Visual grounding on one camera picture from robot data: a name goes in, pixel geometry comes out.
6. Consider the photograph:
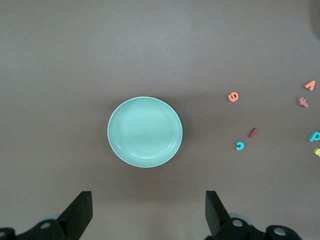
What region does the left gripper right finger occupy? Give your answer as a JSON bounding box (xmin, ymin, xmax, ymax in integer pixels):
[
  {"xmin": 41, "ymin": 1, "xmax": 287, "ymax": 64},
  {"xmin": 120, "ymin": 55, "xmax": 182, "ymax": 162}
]
[{"xmin": 204, "ymin": 191, "xmax": 302, "ymax": 240}]

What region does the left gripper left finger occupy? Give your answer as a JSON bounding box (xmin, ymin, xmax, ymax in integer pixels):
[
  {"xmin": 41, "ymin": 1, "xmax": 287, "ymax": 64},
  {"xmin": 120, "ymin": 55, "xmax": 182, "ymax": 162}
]
[{"xmin": 0, "ymin": 191, "xmax": 93, "ymax": 240}]

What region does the orange foam letter e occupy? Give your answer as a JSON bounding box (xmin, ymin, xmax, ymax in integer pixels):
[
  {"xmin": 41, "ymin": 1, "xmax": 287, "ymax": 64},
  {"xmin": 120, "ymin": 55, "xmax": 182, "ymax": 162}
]
[{"xmin": 227, "ymin": 91, "xmax": 240, "ymax": 103}]

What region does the green plate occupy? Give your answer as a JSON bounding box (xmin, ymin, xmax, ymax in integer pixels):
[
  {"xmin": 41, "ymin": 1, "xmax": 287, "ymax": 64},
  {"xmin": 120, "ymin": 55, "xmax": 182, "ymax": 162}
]
[{"xmin": 107, "ymin": 96, "xmax": 184, "ymax": 168}]

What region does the salmon foam letter f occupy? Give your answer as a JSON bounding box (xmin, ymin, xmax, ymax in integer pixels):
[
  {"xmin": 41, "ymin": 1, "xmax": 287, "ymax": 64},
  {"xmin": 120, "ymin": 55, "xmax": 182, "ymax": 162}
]
[{"xmin": 297, "ymin": 96, "xmax": 310, "ymax": 108}]

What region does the orange foam letter v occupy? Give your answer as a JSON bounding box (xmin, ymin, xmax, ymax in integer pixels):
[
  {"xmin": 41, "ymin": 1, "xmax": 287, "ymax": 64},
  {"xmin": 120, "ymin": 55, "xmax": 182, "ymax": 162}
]
[{"xmin": 303, "ymin": 80, "xmax": 317, "ymax": 91}]

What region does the brown table cover sheet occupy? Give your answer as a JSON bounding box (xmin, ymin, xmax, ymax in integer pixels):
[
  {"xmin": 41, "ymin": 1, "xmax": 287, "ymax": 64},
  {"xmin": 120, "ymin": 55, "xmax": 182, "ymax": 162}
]
[{"xmin": 0, "ymin": 0, "xmax": 320, "ymax": 240}]

